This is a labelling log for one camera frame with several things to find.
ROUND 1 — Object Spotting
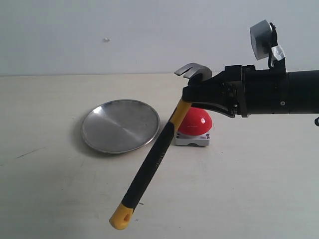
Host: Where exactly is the red dome push button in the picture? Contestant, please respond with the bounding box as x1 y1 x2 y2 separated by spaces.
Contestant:
174 107 213 147

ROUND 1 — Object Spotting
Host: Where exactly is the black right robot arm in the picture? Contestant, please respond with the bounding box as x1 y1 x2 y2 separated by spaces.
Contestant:
182 65 319 118

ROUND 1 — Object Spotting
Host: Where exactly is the yellow black claw hammer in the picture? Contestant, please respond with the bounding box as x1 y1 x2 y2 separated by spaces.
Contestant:
109 62 213 231

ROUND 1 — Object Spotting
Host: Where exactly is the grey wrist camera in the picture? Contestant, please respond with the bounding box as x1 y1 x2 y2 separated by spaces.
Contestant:
250 20 286 71

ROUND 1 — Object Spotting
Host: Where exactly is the round steel plate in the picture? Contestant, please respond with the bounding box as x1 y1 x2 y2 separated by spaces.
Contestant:
80 99 160 154

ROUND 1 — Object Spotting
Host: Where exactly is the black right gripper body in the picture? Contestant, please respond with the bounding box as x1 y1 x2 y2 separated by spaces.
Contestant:
223 65 289 118

